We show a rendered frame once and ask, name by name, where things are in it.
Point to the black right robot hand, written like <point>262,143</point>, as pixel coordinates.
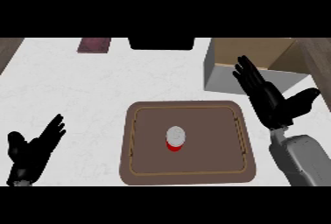
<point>266,99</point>

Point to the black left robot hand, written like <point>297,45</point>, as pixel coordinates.
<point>30,151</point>

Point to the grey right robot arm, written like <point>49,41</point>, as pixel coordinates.
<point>302,160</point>

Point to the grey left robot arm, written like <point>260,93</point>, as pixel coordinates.
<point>21,183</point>

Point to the open cardboard box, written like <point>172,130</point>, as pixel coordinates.
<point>259,65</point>

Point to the brown tray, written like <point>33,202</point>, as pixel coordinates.
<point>187,143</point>

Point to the red can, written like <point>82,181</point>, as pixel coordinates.
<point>176,139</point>

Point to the black appliance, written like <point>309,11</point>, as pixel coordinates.
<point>161,43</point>

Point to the maroon flat block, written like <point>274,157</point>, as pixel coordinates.
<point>93,45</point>

